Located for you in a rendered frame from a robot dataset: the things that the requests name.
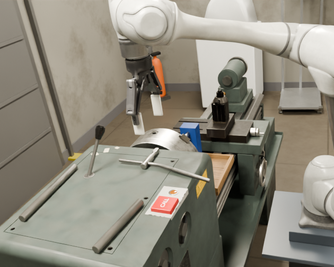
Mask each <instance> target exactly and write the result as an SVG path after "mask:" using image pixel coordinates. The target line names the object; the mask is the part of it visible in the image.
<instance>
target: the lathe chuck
mask: <svg viewBox="0 0 334 267"><path fill-rule="evenodd" d="M155 131H157V132H158V133H157V134H155V135H150V134H151V133H152V132H155ZM179 137H181V134H180V133H178V132H175V131H173V130H170V129H163V128H157V129H151V130H148V131H146V132H145V134H144V135H141V136H140V137H139V138H138V139H137V140H136V141H135V142H137V141H139V140H142V139H147V138H154V139H160V140H164V141H166V142H169V143H171V144H172V145H174V146H176V147H177V148H178V149H180V150H181V151H186V152H198V150H197V149H196V147H195V146H194V145H193V144H192V142H191V141H189V142H188V144H186V143H185V142H184V141H183V140H181V139H180V138H179ZM135 142H134V143H135Z"/></svg>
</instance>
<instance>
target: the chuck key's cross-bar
mask: <svg viewBox="0 0 334 267"><path fill-rule="evenodd" d="M119 162H124V163H132V164H141V163H142V162H143V161H136V160H131V159H123V158H120V159H119ZM148 165H149V166H157V167H161V168H164V169H166V170H169V171H173V172H176V173H179V174H182V175H186V176H189V177H192V178H194V179H198V180H201V181H204V182H207V183H210V182H211V180H210V179H208V178H206V177H202V176H199V175H196V174H192V173H189V172H186V171H183V170H179V169H177V168H173V167H170V166H167V165H163V164H160V163H153V162H148Z"/></svg>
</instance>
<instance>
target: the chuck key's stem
mask: <svg viewBox="0 0 334 267"><path fill-rule="evenodd" d="M159 151H160V150H159V148H155V149H154V150H153V151H152V153H151V154H150V155H148V156H147V157H146V159H145V160H144V161H143V162H142V163H141V165H140V166H141V168H142V169H146V168H147V167H148V162H152V160H153V159H154V156H155V155H157V154H158V153H159Z"/></svg>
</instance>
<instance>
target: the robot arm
mask: <svg viewBox="0 0 334 267"><path fill-rule="evenodd" d="M108 2H109V9H110V15H111V19H112V24H113V27H114V29H115V31H116V33H117V36H118V42H119V45H120V51H121V56H122V57H123V58H125V63H126V68H127V71H128V72H130V73H131V74H132V79H127V80H126V83H127V103H126V115H131V117H132V121H133V126H134V131H135V135H144V134H145V131H144V126H143V120H142V114H141V113H140V112H139V109H140V102H141V98H142V93H143V92H144V88H145V87H147V88H148V89H149V91H150V92H151V93H152V94H153V95H151V100H152V106H153V112H154V115H159V116H162V115H163V111H162V104H161V98H160V95H162V94H163V92H162V91H161V90H162V86H161V83H160V81H159V79H158V77H157V74H156V72H155V68H154V66H153V64H152V57H151V55H150V54H151V53H152V52H153V48H152V46H168V45H169V44H170V43H171V42H172V41H174V40H176V39H193V40H209V41H223V42H235V43H241V44H244V45H249V46H252V47H255V48H258V49H260V50H263V51H265V52H268V53H270V54H272V55H276V56H280V57H283V58H286V59H289V60H291V61H293V62H295V63H298V64H300V65H302V66H304V67H306V68H308V70H309V72H310V74H311V75H312V77H313V79H314V81H315V83H316V85H317V87H318V89H319V91H320V92H321V93H322V94H323V95H324V97H325V101H326V107H327V113H328V119H329V125H330V131H331V137H332V143H333V149H334V26H333V25H319V24H298V23H285V22H272V23H255V22H242V21H232V20H219V19H207V18H202V17H197V16H192V15H189V14H186V13H183V12H182V11H180V10H179V9H178V7H177V5H176V3H175V2H172V1H169V0H108ZM157 86H158V87H157ZM301 205H302V211H301V218H300V220H299V222H298V225H299V226H300V227H302V228H306V227H310V228H319V229H327V230H334V156H330V155H321V156H318V157H316V158H314V159H313V160H312V161H310V163H309V164H308V166H307V168H306V170H305V173H304V179H303V199H301Z"/></svg>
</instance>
